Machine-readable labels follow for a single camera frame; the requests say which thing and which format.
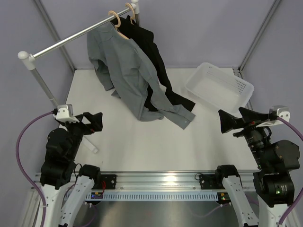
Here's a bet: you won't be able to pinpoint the grey button shirt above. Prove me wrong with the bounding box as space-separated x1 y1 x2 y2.
87 23 195 129

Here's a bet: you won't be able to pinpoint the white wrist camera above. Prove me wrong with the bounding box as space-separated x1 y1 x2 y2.
257 105 290 127
55 104 80 123

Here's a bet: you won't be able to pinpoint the white plastic basket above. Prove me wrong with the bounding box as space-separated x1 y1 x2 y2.
185 62 254 115

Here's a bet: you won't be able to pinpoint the wooden hanger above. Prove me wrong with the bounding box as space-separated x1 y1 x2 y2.
125 3 135 25
108 10 130 40

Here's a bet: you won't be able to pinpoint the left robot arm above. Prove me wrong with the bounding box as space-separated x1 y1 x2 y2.
40 110 104 227

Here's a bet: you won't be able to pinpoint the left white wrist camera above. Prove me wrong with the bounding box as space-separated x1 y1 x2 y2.
55 104 80 123

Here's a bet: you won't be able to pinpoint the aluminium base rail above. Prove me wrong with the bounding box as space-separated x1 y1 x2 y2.
30 171 263 192

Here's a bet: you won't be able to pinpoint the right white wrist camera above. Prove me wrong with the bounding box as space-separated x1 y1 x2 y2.
257 105 290 127

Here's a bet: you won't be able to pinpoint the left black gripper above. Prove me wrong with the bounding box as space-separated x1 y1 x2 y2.
62 112 102 159

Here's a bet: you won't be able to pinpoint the purple cable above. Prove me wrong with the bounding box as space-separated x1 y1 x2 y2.
16 111 59 227
277 117 303 227

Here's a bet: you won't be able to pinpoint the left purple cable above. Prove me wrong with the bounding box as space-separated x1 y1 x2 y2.
16 111 59 227

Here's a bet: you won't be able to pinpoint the metal clothes rack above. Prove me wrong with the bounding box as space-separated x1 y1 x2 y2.
18 0 142 154

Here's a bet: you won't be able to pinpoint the white slotted cable duct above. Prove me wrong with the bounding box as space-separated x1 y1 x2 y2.
85 192 219 201

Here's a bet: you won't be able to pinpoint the wooden hanger front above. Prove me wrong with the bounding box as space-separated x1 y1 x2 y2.
108 10 130 40

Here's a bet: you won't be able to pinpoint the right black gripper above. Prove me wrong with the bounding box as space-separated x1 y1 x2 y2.
219 106 272 168

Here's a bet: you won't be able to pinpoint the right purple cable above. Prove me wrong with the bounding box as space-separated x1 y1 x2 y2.
277 117 303 227

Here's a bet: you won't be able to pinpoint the black shirt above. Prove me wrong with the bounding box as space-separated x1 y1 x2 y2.
119 16 195 112

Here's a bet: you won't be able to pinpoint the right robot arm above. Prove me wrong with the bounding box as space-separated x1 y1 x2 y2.
214 105 303 227

